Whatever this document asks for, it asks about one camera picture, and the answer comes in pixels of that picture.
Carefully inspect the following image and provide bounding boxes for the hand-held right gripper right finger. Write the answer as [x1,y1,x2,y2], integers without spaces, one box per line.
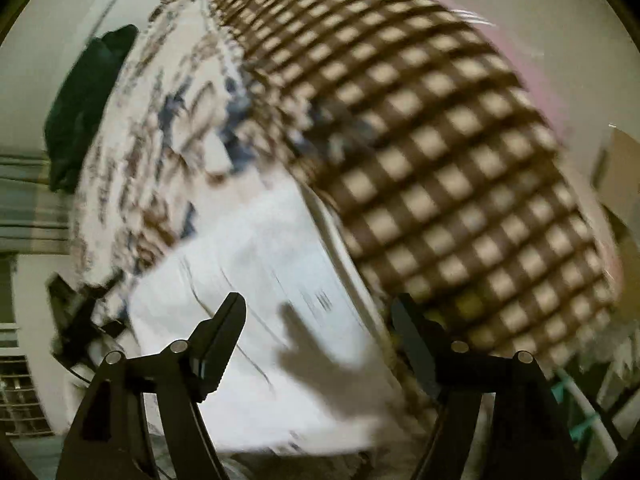
[390,294,583,480]

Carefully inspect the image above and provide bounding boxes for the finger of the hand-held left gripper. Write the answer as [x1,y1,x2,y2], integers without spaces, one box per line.
[47,272,128,361]

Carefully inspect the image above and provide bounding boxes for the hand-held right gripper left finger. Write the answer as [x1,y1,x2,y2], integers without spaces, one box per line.
[55,291,247,480]

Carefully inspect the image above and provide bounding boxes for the white pants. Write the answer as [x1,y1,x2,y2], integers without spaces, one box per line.
[125,170,416,456]

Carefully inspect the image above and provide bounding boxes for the white framed window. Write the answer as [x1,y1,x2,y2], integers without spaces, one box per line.
[0,322,53,438]

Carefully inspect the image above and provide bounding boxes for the green striped curtain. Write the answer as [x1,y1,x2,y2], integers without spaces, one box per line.
[0,147,76,256]

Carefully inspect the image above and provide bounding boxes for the teal rack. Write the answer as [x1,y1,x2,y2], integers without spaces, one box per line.
[550,367,626,461]

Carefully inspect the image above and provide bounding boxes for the brown checkered blanket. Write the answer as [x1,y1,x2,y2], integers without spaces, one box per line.
[200,0,621,411]

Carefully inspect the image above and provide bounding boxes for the bed with floral sheet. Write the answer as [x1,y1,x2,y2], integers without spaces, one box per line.
[70,0,311,286]

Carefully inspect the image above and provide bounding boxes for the dark green blanket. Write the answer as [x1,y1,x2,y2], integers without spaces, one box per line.
[44,24,140,193]

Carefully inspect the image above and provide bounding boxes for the small cardboard box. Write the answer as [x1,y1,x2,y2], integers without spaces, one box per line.
[592,127,640,241]

